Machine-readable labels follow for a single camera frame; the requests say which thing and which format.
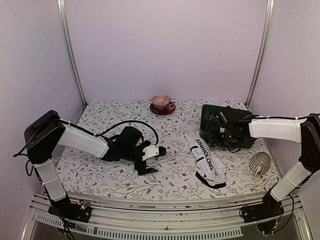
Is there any dark red saucer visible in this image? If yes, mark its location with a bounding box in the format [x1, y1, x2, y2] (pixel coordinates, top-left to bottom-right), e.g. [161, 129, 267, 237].
[149, 101, 176, 116]

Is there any right aluminium frame post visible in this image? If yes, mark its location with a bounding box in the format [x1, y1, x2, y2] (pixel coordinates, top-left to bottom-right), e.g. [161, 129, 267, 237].
[245, 0, 275, 108]

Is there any striped glass mug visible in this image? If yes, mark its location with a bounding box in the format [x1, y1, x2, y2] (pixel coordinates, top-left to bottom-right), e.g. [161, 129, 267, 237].
[249, 152, 272, 177]

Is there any green divided organizer tray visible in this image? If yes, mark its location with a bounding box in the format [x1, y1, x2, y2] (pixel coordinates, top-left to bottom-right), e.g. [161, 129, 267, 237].
[200, 104, 256, 152]

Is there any floral tablecloth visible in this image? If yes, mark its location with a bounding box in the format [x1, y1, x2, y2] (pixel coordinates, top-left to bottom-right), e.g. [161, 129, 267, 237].
[57, 99, 280, 201]

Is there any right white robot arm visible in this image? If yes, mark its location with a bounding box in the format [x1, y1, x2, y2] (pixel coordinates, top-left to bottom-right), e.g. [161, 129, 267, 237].
[216, 106, 320, 218]

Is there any red patterned bowl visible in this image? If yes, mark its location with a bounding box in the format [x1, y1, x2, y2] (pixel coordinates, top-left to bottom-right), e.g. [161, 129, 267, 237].
[151, 94, 171, 110]

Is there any white black-trimmed underwear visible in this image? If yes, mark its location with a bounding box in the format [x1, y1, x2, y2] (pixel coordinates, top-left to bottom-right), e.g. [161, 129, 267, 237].
[186, 132, 227, 189]

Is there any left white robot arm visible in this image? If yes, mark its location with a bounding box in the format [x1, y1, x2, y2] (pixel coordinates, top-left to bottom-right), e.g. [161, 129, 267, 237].
[13, 110, 167, 217]

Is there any front aluminium rail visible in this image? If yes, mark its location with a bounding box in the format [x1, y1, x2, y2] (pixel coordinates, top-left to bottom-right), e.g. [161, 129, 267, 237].
[21, 191, 313, 240]

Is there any left aluminium frame post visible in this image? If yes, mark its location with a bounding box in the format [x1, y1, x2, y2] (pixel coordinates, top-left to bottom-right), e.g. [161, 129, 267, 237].
[56, 0, 88, 108]

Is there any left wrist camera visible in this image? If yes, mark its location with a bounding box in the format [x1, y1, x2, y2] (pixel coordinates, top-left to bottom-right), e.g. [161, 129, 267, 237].
[142, 145, 160, 161]

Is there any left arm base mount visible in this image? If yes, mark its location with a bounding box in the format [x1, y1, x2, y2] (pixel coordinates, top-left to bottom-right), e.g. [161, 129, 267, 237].
[48, 196, 92, 223]

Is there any aluminium frame post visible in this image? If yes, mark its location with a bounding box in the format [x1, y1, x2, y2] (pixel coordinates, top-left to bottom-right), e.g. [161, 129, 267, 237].
[56, 0, 88, 108]
[245, 0, 275, 108]

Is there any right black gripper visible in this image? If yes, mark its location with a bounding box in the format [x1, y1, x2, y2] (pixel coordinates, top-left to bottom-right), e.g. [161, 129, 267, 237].
[210, 128, 242, 149]

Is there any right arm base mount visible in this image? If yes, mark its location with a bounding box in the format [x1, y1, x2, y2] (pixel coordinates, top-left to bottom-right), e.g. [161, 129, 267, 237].
[239, 191, 285, 223]

